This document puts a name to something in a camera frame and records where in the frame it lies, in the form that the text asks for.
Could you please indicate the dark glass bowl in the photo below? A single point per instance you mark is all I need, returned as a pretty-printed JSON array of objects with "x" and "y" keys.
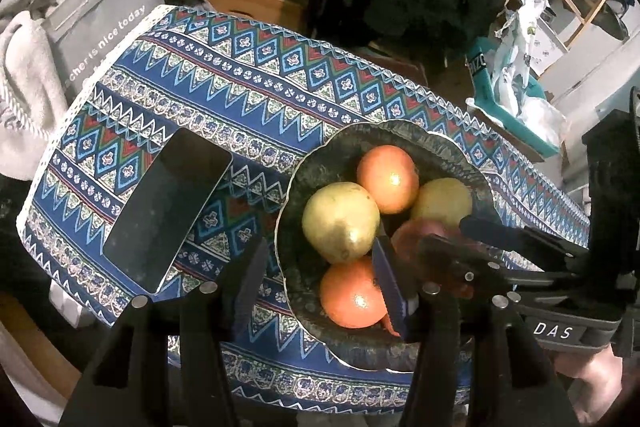
[{"x": 310, "y": 277}]

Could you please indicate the clear plastic bag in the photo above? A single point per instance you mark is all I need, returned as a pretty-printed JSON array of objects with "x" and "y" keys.
[{"x": 545, "y": 122}]

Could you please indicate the grey white clothes pile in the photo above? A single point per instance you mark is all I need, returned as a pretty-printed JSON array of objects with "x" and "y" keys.
[{"x": 30, "y": 97}]

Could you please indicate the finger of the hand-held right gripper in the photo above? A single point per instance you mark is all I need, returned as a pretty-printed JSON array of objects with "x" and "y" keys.
[
  {"x": 510, "y": 237},
  {"x": 465, "y": 262}
]

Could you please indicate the blue patterned tablecloth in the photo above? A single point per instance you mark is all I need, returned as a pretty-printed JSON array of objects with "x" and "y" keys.
[{"x": 250, "y": 97}]

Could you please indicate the brown cardboard box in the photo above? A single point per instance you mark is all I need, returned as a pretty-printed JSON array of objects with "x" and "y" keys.
[{"x": 250, "y": 4}]

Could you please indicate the yellow lemon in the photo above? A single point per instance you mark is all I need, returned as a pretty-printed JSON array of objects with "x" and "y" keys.
[{"x": 442, "y": 207}]

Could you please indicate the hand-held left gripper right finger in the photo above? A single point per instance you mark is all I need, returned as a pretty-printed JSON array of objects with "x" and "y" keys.
[{"x": 390, "y": 287}]

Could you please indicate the person's right hand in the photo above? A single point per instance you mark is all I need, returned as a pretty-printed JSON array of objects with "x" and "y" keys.
[{"x": 590, "y": 382}]

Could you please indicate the shiny red-orange tangerine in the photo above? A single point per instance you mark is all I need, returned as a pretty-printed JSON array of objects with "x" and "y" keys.
[{"x": 387, "y": 178}]

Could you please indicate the teal crate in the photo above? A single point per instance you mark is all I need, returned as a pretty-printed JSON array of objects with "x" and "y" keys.
[{"x": 500, "y": 107}]

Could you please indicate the white printed plastic bag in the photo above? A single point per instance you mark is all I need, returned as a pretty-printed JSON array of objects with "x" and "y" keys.
[{"x": 517, "y": 42}]

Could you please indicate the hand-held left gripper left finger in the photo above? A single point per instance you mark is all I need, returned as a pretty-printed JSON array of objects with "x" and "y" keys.
[{"x": 245, "y": 292}]

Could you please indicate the yellow-green apple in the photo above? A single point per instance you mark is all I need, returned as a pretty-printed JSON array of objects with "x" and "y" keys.
[{"x": 341, "y": 222}]

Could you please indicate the black smartphone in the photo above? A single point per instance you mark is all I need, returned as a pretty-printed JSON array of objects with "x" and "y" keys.
[{"x": 167, "y": 207}]

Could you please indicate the small red apple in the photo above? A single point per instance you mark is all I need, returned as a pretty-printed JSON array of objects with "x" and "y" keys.
[{"x": 410, "y": 237}]

